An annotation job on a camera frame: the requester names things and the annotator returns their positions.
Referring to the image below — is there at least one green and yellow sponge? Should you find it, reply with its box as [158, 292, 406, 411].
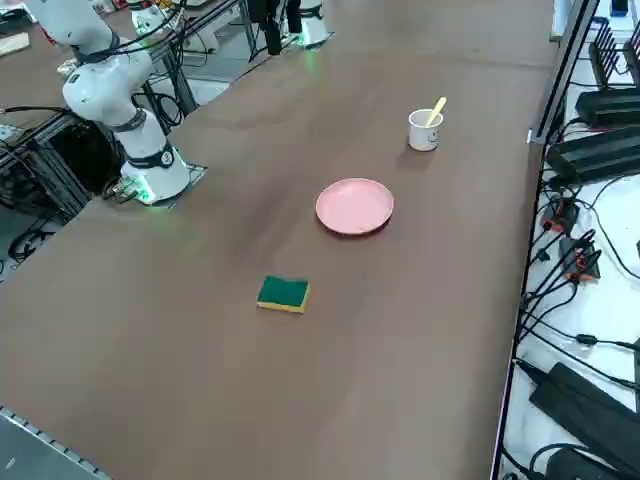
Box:
[255, 274, 311, 315]

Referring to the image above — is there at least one pink plate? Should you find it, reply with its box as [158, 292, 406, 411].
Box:
[314, 177, 396, 237]

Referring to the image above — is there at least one white smiley mug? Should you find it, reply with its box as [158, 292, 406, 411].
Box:
[407, 108, 445, 152]

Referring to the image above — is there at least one yellow spoon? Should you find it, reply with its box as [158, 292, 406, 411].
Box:
[424, 96, 449, 127]

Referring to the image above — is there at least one orange and black connector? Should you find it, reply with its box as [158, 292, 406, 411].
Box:
[558, 234, 603, 282]
[542, 197, 581, 235]

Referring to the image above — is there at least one black equipment rack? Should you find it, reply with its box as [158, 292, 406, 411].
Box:
[0, 107, 126, 224]

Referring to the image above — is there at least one large black power brick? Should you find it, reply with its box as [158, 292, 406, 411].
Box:
[546, 125, 640, 187]

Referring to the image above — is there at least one long black power adapter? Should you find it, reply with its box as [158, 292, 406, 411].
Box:
[528, 362, 640, 476]

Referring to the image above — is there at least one small black power adapter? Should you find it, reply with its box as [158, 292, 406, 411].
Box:
[543, 444, 606, 480]

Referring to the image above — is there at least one black finned device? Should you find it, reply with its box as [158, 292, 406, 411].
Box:
[621, 37, 640, 86]
[588, 17, 621, 92]

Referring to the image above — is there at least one aluminium track strip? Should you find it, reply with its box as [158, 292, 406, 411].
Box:
[0, 404, 109, 480]

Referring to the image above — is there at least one dark aluminium frame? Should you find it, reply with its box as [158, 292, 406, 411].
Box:
[144, 0, 251, 116]

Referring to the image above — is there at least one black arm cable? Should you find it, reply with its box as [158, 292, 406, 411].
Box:
[69, 9, 241, 66]

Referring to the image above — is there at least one black cable with ferrite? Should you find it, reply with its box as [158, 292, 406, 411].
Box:
[519, 299, 640, 354]

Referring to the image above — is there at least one aluminium frame post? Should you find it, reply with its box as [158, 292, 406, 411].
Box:
[527, 0, 601, 146]

